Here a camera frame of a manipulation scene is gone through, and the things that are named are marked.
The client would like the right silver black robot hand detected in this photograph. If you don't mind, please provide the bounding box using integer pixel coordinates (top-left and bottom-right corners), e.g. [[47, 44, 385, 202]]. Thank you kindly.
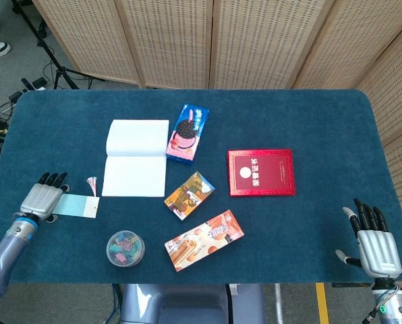
[[335, 198, 402, 279]]

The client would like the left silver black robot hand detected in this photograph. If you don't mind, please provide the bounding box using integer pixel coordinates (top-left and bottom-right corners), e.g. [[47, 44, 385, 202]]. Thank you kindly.
[[18, 171, 70, 223]]

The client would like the light blue tasselled bookmark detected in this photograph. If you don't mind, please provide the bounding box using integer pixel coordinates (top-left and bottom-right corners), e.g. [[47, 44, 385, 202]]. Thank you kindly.
[[52, 175, 101, 219]]

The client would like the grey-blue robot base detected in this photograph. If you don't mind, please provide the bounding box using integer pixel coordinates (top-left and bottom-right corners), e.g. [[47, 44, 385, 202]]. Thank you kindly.
[[119, 283, 266, 324]]

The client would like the white notebook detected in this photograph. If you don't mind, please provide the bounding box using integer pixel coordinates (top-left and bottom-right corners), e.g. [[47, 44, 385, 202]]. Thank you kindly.
[[101, 119, 170, 198]]

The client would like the clear tub of binder clips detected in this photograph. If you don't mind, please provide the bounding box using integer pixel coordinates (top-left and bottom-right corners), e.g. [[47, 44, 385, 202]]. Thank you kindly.
[[105, 229, 146, 268]]

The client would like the white table leg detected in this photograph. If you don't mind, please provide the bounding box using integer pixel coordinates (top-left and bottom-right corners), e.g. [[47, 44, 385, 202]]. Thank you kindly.
[[274, 283, 285, 324]]

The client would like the black tripod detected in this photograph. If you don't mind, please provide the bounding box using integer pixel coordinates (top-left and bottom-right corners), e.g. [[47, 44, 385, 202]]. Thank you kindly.
[[10, 0, 105, 90]]

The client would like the red certificate folder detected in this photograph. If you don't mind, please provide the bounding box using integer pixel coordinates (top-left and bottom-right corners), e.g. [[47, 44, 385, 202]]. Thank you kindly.
[[227, 148, 297, 197]]

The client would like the orange yellow snack box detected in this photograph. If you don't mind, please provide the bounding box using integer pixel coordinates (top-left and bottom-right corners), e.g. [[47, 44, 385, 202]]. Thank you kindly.
[[163, 171, 217, 221]]

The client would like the blue cookie box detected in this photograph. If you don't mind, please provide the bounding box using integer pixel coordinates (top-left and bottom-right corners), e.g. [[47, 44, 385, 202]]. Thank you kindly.
[[165, 103, 210, 165]]

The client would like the blue felt table mat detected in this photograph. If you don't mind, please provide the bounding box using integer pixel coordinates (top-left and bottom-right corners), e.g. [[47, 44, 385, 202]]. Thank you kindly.
[[0, 88, 402, 284]]

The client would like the long orange egg roll box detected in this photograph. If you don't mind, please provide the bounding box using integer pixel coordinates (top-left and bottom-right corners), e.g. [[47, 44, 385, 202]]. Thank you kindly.
[[164, 209, 245, 273]]

